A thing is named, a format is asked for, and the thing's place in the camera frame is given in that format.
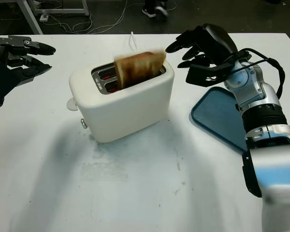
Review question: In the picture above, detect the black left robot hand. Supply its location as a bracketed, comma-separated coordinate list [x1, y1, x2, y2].
[0, 35, 57, 80]

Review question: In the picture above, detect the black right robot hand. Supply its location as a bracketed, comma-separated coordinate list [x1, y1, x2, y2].
[164, 23, 239, 69]

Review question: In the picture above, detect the browned toast slice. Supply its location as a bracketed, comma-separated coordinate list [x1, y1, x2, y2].
[113, 49, 167, 89]

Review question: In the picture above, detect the person in dark trousers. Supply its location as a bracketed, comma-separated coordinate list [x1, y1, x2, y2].
[142, 0, 169, 18]

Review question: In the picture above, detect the white toaster lever knob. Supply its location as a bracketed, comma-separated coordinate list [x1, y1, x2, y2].
[66, 98, 78, 112]

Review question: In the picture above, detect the white two-slot toaster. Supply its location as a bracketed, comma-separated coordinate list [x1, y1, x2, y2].
[69, 58, 175, 143]

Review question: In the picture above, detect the blue plastic tray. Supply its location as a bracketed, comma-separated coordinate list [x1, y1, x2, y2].
[190, 87, 248, 152]

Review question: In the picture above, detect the white metal frame stand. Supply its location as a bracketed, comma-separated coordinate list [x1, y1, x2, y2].
[15, 0, 90, 34]

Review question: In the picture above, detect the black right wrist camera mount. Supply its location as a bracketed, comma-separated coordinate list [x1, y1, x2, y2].
[185, 63, 232, 87]

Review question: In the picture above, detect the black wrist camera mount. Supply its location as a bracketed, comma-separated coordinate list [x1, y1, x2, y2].
[185, 63, 232, 87]
[0, 68, 36, 107]

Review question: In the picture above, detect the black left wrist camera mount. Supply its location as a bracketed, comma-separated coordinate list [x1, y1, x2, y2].
[0, 68, 36, 107]

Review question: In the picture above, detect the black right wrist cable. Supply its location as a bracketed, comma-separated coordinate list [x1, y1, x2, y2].
[222, 48, 286, 97]

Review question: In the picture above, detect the white floor cable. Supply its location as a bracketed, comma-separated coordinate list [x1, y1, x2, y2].
[48, 0, 131, 33]

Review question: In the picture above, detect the white toaster power cord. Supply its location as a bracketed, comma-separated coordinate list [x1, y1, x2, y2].
[129, 31, 140, 53]

